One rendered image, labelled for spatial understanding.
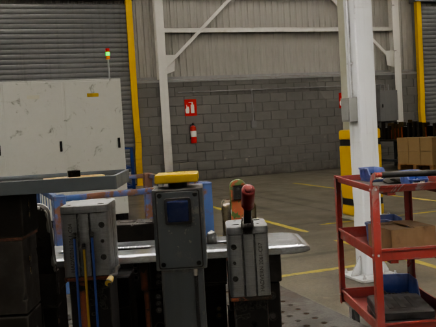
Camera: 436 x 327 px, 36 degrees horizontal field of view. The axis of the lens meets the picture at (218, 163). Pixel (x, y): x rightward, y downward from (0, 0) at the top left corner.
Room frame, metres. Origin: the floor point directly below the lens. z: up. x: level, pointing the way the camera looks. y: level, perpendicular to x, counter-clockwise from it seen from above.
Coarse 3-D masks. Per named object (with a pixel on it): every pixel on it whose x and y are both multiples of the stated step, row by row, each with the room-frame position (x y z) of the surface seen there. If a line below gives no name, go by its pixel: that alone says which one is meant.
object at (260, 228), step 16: (240, 224) 1.09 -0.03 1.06; (256, 224) 1.08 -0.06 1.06; (240, 240) 1.07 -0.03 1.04; (256, 240) 1.07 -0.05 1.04; (240, 256) 1.07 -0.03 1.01; (256, 256) 1.07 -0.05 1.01; (240, 272) 1.07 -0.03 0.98; (256, 272) 1.08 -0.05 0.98; (240, 288) 1.07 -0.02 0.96; (256, 288) 1.08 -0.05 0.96; (240, 304) 1.08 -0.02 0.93; (256, 304) 1.08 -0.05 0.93; (240, 320) 1.08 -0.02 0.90; (256, 320) 1.08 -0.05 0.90
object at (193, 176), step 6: (162, 174) 0.94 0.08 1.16; (168, 174) 0.93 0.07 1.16; (174, 174) 0.92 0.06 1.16; (180, 174) 0.92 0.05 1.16; (186, 174) 0.92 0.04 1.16; (192, 174) 0.92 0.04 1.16; (198, 174) 0.94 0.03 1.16; (156, 180) 0.92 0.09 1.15; (162, 180) 0.92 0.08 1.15; (168, 180) 0.92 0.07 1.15; (174, 180) 0.92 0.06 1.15; (180, 180) 0.92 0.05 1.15; (186, 180) 0.92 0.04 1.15; (192, 180) 0.92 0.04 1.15; (174, 186) 0.93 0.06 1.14; (180, 186) 0.93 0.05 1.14; (186, 186) 0.94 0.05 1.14
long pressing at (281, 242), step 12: (276, 240) 1.27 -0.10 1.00; (288, 240) 1.26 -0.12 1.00; (300, 240) 1.27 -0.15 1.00; (60, 252) 1.29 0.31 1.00; (120, 252) 1.24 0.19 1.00; (132, 252) 1.23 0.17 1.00; (144, 252) 1.22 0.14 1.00; (216, 252) 1.19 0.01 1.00; (276, 252) 1.19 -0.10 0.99; (288, 252) 1.19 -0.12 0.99; (300, 252) 1.19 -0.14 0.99; (60, 264) 1.19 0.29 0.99
